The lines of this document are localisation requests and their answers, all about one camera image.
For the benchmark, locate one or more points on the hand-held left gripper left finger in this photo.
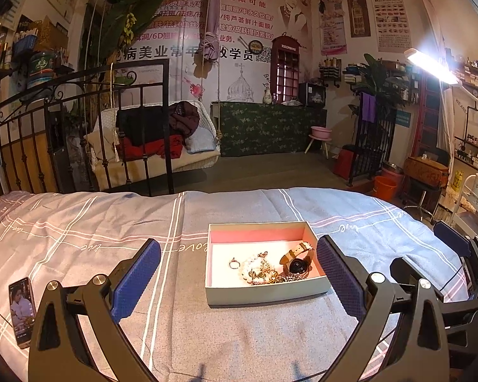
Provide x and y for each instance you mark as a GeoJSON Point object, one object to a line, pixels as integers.
{"type": "Point", "coordinates": [137, 278]}

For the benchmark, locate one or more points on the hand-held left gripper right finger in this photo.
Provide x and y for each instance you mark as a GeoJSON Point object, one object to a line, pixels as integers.
{"type": "Point", "coordinates": [340, 278]}

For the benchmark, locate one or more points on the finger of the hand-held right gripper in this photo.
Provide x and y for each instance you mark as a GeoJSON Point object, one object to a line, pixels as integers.
{"type": "Point", "coordinates": [454, 238]}
{"type": "Point", "coordinates": [402, 270]}

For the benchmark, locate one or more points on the grey box with pink lining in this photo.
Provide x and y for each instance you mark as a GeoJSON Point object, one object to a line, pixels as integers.
{"type": "Point", "coordinates": [263, 292]}

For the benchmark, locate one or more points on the white metal cart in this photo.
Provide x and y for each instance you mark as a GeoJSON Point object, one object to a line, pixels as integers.
{"type": "Point", "coordinates": [476, 203]}

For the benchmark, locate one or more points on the black swivel stool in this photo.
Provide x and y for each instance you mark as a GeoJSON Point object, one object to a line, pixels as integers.
{"type": "Point", "coordinates": [418, 199]}

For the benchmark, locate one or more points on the yellow bottle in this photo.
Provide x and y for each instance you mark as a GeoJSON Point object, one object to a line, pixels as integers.
{"type": "Point", "coordinates": [457, 181]}

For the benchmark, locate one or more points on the grey-blue plaid bed sheet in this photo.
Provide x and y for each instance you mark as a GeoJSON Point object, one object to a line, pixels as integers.
{"type": "Point", "coordinates": [183, 326]}

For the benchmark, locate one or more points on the carved wooden chest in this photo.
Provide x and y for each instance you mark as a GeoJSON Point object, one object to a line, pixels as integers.
{"type": "Point", "coordinates": [426, 173]}

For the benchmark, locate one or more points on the orange bucket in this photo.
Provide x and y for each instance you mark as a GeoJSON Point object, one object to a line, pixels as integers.
{"type": "Point", "coordinates": [384, 189]}

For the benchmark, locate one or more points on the pink bucket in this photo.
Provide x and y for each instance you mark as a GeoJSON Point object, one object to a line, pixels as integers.
{"type": "Point", "coordinates": [394, 171]}

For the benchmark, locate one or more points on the red bin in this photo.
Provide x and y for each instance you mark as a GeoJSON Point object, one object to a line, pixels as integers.
{"type": "Point", "coordinates": [344, 163]}

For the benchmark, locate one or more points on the white apron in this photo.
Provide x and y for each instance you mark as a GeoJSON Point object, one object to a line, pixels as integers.
{"type": "Point", "coordinates": [448, 123]}

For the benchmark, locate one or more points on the smartphone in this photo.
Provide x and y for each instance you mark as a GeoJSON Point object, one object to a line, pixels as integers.
{"type": "Point", "coordinates": [23, 312]}

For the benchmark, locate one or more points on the black iron rack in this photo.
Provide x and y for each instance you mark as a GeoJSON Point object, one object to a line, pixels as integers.
{"type": "Point", "coordinates": [372, 151]}

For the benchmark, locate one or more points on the red ladder shelf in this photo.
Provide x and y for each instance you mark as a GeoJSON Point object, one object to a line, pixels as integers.
{"type": "Point", "coordinates": [426, 115]}

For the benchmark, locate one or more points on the red cloth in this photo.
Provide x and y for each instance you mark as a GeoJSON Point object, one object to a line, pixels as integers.
{"type": "Point", "coordinates": [151, 149]}

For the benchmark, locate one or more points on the white wicker hanging chair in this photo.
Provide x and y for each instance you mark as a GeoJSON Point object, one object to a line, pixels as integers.
{"type": "Point", "coordinates": [199, 159]}

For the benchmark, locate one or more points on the white stool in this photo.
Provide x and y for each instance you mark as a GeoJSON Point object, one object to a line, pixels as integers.
{"type": "Point", "coordinates": [320, 142]}

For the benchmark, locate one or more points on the pink basin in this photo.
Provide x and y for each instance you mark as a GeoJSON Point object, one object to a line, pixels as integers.
{"type": "Point", "coordinates": [320, 132]}

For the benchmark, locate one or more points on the light blue pillow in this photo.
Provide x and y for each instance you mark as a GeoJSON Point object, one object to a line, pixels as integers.
{"type": "Point", "coordinates": [199, 141]}

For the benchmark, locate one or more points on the black cloth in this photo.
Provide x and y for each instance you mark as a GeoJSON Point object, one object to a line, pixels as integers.
{"type": "Point", "coordinates": [141, 123]}

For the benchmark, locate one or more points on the purple cloth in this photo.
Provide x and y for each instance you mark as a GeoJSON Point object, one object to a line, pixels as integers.
{"type": "Point", "coordinates": [368, 107]}

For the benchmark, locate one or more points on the table with green floral cloth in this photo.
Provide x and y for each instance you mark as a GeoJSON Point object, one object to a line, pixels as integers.
{"type": "Point", "coordinates": [267, 129]}

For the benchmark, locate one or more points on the dark maroon jacket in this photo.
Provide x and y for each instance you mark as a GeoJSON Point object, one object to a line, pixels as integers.
{"type": "Point", "coordinates": [185, 117]}

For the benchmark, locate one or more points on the bright lamp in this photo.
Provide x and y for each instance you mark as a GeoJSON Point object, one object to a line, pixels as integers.
{"type": "Point", "coordinates": [432, 65]}

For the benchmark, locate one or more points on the green potted plant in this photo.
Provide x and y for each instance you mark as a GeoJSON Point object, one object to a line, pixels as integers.
{"type": "Point", "coordinates": [378, 79]}

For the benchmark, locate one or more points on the black box appliance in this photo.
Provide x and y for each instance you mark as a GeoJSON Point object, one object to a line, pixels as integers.
{"type": "Point", "coordinates": [312, 94]}

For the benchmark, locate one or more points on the white vase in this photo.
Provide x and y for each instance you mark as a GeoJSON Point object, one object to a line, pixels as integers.
{"type": "Point", "coordinates": [267, 98]}

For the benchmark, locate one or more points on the red phone booth cabinet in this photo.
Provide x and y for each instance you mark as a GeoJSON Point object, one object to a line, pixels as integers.
{"type": "Point", "coordinates": [286, 67]}

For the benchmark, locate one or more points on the green bucket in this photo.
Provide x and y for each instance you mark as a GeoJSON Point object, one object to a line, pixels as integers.
{"type": "Point", "coordinates": [42, 67]}

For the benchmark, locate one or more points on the purple folded umbrella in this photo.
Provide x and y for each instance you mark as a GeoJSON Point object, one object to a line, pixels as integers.
{"type": "Point", "coordinates": [211, 28]}

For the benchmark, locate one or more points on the large green leafy plant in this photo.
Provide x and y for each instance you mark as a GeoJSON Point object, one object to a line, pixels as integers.
{"type": "Point", "coordinates": [119, 12]}

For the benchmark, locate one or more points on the black iron bed frame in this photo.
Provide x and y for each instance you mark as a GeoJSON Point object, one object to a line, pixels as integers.
{"type": "Point", "coordinates": [167, 127]}

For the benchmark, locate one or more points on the black wall shelf with bottles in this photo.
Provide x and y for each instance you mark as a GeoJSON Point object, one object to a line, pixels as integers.
{"type": "Point", "coordinates": [330, 73]}

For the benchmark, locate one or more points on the wall poster with small pictures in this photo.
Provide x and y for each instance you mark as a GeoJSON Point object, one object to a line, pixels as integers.
{"type": "Point", "coordinates": [390, 12]}

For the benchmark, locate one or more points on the brown wall poster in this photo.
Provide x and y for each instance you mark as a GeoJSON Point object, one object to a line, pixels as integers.
{"type": "Point", "coordinates": [357, 10]}

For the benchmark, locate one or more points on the pink-edged wall poster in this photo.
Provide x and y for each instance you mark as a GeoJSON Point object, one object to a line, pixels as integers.
{"type": "Point", "coordinates": [332, 20]}

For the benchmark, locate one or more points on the wall shelf with containers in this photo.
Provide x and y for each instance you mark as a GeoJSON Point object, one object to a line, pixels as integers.
{"type": "Point", "coordinates": [8, 47]}

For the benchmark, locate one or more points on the printed wall banner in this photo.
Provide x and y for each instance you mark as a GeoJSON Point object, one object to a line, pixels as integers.
{"type": "Point", "coordinates": [247, 28]}

